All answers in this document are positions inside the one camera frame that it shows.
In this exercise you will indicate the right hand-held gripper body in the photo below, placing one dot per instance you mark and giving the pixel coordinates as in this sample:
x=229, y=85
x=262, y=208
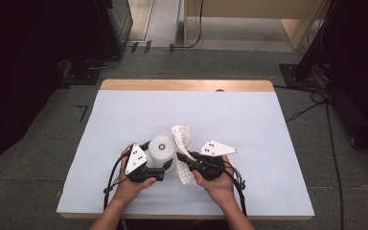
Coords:
x=217, y=148

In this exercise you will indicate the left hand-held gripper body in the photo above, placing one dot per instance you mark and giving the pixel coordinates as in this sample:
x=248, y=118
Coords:
x=135, y=159

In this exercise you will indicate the white cylindrical canister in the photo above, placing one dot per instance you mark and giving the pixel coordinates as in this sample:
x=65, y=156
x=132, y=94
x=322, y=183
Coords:
x=161, y=150

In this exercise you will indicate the white knitted cloth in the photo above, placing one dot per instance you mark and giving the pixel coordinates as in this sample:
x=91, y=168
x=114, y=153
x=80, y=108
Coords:
x=182, y=137

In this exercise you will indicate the person's left hand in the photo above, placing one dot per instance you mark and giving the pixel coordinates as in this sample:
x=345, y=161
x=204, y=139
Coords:
x=129, y=190

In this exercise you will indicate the person's right hand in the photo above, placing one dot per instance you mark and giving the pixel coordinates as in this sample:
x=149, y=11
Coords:
x=218, y=190

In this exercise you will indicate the white table sheet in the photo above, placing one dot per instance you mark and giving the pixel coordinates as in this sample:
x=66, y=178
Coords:
x=188, y=108

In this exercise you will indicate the person's dark trousers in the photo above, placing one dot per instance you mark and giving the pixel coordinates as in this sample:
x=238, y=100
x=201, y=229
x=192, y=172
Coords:
x=172, y=226

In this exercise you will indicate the black flat stand base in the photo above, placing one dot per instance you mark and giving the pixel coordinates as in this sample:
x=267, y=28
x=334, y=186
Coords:
x=81, y=76

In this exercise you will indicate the black slanted stand with base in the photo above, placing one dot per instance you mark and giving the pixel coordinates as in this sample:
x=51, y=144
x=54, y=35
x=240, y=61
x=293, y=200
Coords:
x=300, y=75

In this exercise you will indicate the black cabinet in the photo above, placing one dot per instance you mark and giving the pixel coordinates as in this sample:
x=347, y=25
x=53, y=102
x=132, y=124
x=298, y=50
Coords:
x=115, y=28

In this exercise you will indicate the dark curtain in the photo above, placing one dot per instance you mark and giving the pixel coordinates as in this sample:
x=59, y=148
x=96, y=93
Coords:
x=19, y=80
x=364, y=64

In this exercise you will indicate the light wooden desk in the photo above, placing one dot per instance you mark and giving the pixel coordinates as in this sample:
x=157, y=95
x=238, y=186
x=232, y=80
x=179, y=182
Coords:
x=252, y=8

